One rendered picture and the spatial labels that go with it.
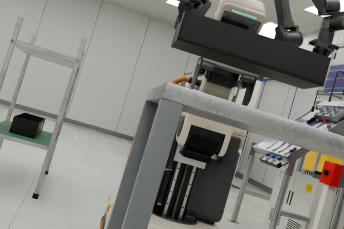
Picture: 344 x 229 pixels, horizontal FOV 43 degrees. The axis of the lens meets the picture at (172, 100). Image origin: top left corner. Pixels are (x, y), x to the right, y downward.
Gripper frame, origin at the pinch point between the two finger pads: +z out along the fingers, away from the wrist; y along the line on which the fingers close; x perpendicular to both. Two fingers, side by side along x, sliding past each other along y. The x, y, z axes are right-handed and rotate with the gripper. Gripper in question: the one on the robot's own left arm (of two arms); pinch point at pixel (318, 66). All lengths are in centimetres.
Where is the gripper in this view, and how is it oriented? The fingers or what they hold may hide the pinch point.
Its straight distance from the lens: 180.8
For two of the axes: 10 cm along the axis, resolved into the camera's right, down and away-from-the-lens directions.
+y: 9.5, 2.8, 1.2
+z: -2.7, 9.6, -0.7
